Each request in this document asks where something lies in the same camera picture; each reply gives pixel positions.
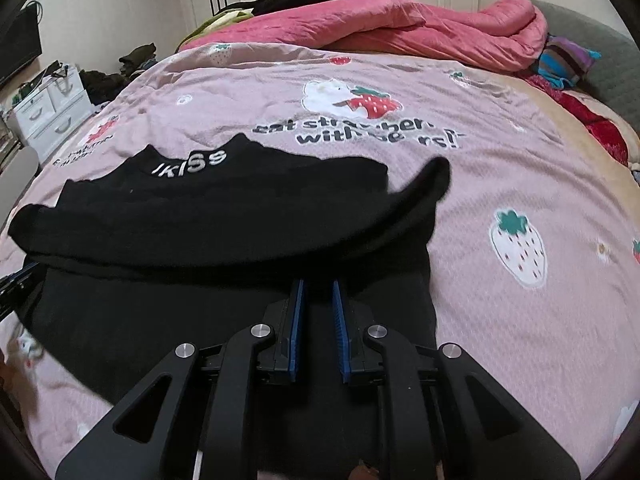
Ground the red cloth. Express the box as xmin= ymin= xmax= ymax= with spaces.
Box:
xmin=520 ymin=72 xmax=631 ymax=163

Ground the pink quilt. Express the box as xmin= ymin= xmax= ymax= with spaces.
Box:
xmin=177 ymin=0 xmax=548 ymax=73

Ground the olive green garment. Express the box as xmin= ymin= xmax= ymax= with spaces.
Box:
xmin=119 ymin=45 xmax=160 ymax=77

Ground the green blanket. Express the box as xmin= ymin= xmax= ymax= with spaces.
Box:
xmin=187 ymin=7 xmax=256 ymax=43

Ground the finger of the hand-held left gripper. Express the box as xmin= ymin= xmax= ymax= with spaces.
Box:
xmin=0 ymin=262 xmax=38 ymax=321

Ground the dark clothes pile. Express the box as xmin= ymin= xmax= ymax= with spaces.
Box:
xmin=80 ymin=67 xmax=132 ymax=106

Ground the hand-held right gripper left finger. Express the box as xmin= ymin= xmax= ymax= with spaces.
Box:
xmin=55 ymin=277 xmax=307 ymax=480

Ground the beige bed blanket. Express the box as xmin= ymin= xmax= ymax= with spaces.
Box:
xmin=500 ymin=77 xmax=640 ymax=221

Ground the pink strawberry printed bedsheet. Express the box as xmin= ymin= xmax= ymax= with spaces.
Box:
xmin=0 ymin=42 xmax=640 ymax=476

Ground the grey padded headboard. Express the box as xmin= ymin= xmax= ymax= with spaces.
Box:
xmin=525 ymin=0 xmax=640 ymax=136

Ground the white drawer cabinet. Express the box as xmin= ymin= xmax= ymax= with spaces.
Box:
xmin=10 ymin=62 xmax=93 ymax=158

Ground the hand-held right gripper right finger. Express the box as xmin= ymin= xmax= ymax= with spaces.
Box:
xmin=331 ymin=279 xmax=581 ymax=480

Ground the black sweater with orange patch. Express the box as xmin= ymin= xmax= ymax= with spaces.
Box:
xmin=7 ymin=134 xmax=453 ymax=480

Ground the black cloth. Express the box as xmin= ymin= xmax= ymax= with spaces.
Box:
xmin=250 ymin=0 xmax=368 ymax=16

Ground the purple blue striped cloth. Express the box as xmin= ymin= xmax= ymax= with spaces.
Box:
xmin=532 ymin=35 xmax=601 ymax=88

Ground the black television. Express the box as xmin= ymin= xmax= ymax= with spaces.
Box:
xmin=0 ymin=2 xmax=43 ymax=91

